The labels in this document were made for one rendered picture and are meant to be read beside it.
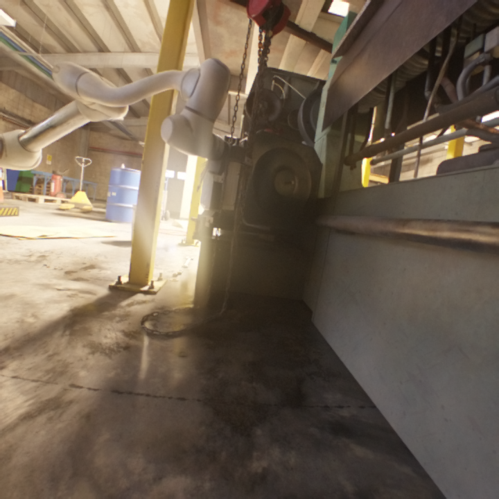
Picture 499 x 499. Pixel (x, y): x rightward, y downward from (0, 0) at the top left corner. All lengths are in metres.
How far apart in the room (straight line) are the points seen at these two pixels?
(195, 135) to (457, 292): 0.76
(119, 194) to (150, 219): 3.19
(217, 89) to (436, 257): 0.71
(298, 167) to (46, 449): 1.26
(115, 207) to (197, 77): 3.82
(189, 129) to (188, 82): 0.13
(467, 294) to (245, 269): 1.10
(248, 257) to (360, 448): 1.03
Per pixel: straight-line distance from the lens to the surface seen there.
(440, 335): 0.63
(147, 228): 1.34
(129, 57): 10.74
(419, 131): 0.79
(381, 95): 1.59
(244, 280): 1.45
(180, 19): 1.60
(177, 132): 0.80
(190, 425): 0.64
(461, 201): 0.62
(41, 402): 0.73
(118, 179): 4.53
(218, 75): 0.84
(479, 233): 0.46
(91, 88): 1.13
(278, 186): 1.23
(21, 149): 1.62
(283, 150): 1.28
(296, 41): 2.44
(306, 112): 2.14
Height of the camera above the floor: 0.44
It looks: 5 degrees down
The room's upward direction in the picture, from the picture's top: 9 degrees clockwise
